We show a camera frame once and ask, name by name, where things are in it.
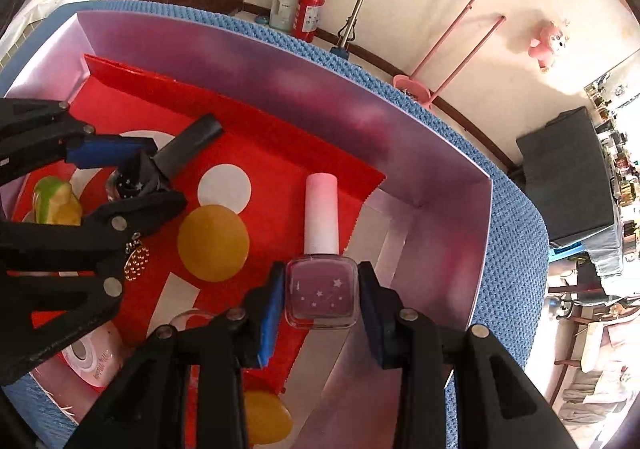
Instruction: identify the pink broom handle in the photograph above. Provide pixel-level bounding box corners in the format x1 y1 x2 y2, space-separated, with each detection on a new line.
427 16 507 105

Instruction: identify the gold studded cup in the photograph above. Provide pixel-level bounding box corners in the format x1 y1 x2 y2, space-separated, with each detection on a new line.
122 234 151 285

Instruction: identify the orange round disc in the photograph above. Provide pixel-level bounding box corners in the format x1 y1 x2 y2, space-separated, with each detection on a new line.
177 205 250 282
243 389 294 447

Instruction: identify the purple cardboard box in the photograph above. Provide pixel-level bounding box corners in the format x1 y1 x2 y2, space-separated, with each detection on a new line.
0 10 495 449

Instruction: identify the pink round mirror case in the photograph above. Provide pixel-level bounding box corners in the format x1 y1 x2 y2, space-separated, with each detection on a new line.
60 321 126 387

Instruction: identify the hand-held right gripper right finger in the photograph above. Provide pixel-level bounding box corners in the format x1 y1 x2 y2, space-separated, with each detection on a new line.
356 261 581 449

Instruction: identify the pink nail polish bottle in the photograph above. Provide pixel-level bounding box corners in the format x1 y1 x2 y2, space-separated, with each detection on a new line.
284 173 360 330

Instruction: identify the pink dustpan with handle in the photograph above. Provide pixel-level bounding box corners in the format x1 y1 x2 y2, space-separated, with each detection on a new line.
393 0 482 107

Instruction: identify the red fire extinguisher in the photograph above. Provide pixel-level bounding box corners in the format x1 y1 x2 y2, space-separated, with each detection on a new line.
291 0 331 44

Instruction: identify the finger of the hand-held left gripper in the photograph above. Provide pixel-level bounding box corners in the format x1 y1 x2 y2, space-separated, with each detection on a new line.
0 99 157 185
0 192 188 387

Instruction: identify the black nail polish bottle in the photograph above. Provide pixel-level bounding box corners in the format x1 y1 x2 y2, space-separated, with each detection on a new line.
106 113 223 202

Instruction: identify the green capybara toy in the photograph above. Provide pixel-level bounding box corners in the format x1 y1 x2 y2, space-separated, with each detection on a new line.
22 176 83 227

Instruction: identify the white plastic bottle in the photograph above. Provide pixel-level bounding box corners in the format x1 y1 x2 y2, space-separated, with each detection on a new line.
269 0 297 32

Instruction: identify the pink bear plush toy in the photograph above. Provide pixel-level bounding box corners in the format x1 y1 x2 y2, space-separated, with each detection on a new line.
529 19 571 74

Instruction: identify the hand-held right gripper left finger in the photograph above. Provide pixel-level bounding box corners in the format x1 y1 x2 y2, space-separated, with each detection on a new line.
65 261 287 449

